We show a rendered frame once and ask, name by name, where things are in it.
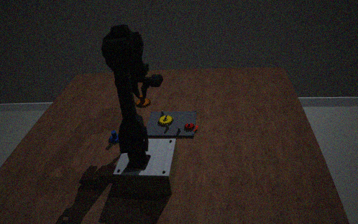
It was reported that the yellow gear with black stripe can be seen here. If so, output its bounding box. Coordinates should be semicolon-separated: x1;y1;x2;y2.
158;115;173;125

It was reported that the red gear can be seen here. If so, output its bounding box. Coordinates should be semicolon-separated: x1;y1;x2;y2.
185;123;195;130

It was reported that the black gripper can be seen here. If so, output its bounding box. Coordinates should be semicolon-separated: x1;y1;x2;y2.
129;63;163;99

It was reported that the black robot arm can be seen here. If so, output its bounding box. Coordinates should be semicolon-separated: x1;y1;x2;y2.
101;24;150;170

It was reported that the orange gear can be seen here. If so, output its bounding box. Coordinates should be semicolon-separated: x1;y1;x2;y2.
135;95;151;108

